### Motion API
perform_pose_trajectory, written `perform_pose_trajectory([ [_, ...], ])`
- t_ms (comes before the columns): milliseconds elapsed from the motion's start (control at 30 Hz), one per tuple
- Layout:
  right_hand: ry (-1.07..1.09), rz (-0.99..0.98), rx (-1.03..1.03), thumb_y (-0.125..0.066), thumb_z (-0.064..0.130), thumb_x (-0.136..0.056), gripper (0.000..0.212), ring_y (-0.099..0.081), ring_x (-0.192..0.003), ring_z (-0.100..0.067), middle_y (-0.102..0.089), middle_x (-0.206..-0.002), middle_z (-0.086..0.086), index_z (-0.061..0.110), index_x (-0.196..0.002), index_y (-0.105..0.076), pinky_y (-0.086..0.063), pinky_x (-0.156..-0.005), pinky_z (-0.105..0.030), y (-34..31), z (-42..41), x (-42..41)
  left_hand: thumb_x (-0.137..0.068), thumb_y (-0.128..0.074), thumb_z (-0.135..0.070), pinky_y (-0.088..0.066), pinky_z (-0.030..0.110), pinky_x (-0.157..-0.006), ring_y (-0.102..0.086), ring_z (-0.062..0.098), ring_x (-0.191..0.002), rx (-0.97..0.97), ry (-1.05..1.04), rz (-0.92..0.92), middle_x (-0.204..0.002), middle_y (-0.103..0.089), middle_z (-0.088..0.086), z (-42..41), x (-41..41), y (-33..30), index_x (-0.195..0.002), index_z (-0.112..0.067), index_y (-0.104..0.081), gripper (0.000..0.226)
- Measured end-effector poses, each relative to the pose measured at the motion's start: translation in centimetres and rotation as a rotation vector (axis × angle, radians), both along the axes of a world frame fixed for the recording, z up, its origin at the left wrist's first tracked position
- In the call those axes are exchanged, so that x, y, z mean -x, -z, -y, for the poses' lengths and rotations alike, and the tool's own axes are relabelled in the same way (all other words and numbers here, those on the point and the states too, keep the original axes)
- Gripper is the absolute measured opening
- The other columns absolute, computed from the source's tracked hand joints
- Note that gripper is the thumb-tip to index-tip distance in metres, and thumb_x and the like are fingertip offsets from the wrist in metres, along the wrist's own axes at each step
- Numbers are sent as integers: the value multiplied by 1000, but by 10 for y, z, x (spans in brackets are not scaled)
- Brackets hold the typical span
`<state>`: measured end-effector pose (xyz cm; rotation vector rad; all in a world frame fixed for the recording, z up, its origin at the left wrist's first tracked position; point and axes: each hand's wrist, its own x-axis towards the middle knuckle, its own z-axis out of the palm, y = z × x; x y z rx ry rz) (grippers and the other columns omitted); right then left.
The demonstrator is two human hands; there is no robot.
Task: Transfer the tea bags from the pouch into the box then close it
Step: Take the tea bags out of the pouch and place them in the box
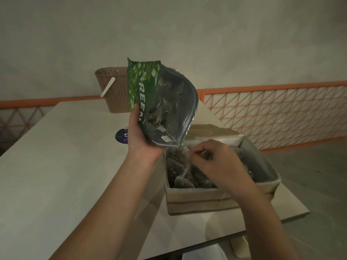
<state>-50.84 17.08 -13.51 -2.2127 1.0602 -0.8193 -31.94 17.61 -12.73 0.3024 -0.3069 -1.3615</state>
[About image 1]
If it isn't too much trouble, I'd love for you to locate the person's left hand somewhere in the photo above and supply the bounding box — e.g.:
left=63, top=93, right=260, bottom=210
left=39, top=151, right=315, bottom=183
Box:
left=127, top=103, right=166, bottom=161

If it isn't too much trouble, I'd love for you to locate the beige fabric storage box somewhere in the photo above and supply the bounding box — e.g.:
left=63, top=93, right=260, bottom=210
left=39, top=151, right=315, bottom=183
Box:
left=164, top=123, right=280, bottom=216

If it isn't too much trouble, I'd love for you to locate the orange metal mesh fence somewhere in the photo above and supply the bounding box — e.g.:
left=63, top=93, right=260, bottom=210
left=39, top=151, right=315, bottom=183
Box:
left=0, top=81, right=347, bottom=154

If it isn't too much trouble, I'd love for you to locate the pile of green tea bags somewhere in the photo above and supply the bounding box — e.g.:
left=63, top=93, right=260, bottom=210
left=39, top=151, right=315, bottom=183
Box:
left=147, top=81, right=188, bottom=144
left=166, top=147, right=255, bottom=189

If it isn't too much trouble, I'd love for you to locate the brown perforated plastic basket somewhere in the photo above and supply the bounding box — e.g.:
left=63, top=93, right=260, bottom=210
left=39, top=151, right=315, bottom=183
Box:
left=94, top=67, right=128, bottom=113

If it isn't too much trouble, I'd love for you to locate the person's left forearm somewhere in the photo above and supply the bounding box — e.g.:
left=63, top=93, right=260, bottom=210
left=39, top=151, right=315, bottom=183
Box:
left=50, top=151, right=163, bottom=260

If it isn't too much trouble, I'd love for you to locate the round blue sticker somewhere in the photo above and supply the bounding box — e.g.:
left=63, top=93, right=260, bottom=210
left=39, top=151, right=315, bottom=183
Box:
left=115, top=128, right=129, bottom=145

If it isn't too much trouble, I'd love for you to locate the green tea pouch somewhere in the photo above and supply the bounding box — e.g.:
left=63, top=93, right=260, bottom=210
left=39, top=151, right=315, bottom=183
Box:
left=127, top=58, right=199, bottom=148

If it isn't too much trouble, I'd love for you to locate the green tea bag with tag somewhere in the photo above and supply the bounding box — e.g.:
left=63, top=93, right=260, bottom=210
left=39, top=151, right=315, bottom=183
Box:
left=179, top=145, right=215, bottom=179

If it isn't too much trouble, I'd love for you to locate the person's right hand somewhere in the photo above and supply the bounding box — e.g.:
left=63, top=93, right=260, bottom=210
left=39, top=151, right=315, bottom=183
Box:
left=187, top=139, right=262, bottom=202

